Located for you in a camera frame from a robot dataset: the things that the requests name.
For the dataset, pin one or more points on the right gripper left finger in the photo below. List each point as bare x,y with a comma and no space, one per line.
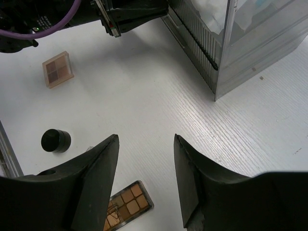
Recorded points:
73,196

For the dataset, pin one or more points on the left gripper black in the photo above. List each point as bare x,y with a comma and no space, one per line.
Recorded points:
121,16

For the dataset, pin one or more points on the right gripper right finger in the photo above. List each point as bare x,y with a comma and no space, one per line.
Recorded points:
214,198

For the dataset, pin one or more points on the clear acrylic drawer organizer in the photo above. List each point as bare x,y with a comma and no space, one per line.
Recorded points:
225,60

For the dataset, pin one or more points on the cotton pad pack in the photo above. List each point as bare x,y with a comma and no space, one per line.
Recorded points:
250,13

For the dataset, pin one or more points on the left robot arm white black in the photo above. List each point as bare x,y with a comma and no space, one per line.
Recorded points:
22,22

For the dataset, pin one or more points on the long brown eyeshadow palette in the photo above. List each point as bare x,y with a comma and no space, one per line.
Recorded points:
127,205

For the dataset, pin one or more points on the black jar centre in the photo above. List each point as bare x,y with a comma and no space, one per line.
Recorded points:
55,141

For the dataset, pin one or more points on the four-pan brown eyeshadow palette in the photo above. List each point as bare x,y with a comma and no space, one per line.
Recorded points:
57,70

